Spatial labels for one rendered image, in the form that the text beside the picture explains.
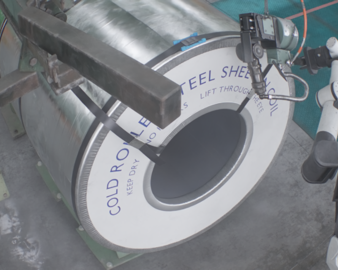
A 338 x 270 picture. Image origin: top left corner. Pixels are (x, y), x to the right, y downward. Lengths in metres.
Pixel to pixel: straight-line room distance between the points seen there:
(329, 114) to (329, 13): 3.47
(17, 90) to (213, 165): 1.51
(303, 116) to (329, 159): 2.08
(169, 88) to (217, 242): 2.15
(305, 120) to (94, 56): 2.84
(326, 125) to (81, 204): 1.01
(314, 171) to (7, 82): 1.00
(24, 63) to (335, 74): 1.16
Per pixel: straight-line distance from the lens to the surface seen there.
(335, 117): 1.74
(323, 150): 1.62
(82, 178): 1.96
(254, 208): 3.10
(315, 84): 4.01
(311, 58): 2.07
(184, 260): 2.87
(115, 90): 0.91
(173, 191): 2.48
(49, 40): 1.03
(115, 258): 2.89
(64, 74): 1.22
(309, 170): 1.67
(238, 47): 1.91
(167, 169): 2.60
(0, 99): 1.23
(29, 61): 1.21
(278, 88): 2.38
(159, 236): 2.53
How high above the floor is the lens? 2.46
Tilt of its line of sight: 44 degrees down
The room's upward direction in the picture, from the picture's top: 4 degrees counter-clockwise
